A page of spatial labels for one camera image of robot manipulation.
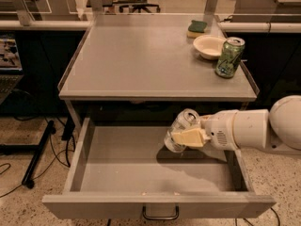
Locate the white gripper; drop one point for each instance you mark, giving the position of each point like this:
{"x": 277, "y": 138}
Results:
{"x": 218, "y": 130}

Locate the white 7up soda can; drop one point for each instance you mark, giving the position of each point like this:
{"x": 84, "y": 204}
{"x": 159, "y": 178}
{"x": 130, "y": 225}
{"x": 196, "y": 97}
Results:
{"x": 185, "y": 119}

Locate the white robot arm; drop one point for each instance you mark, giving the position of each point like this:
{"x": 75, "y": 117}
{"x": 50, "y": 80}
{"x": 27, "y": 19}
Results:
{"x": 277, "y": 130}

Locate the green soda can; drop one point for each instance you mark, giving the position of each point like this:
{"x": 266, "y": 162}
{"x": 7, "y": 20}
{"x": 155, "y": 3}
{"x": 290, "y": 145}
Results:
{"x": 230, "y": 58}

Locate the grey open top drawer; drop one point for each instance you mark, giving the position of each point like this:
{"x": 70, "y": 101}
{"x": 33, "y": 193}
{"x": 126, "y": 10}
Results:
{"x": 116, "y": 170}

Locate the white bowl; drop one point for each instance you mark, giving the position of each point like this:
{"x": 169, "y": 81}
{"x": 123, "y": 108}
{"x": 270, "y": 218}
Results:
{"x": 209, "y": 47}

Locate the green yellow sponge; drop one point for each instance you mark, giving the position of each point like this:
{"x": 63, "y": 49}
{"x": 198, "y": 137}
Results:
{"x": 196, "y": 28}

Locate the grey cabinet counter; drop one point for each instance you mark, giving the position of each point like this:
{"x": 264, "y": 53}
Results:
{"x": 147, "y": 57}

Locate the black floor stand leg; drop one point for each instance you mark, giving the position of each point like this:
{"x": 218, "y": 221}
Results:
{"x": 35, "y": 149}

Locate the laptop keyboard at left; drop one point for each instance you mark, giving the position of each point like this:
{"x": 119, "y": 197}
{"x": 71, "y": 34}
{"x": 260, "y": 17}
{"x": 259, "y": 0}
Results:
{"x": 7, "y": 84}

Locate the black drawer handle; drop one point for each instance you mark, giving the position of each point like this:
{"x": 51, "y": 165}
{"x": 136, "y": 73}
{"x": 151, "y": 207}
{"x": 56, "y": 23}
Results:
{"x": 151, "y": 213}

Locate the white rail right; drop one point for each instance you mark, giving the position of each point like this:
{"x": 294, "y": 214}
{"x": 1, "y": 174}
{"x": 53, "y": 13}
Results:
{"x": 261, "y": 27}

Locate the white rail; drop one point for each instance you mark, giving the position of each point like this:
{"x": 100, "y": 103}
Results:
{"x": 46, "y": 25}
{"x": 261, "y": 27}

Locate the white rail left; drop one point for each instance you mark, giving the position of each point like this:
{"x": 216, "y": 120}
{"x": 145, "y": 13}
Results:
{"x": 46, "y": 25}

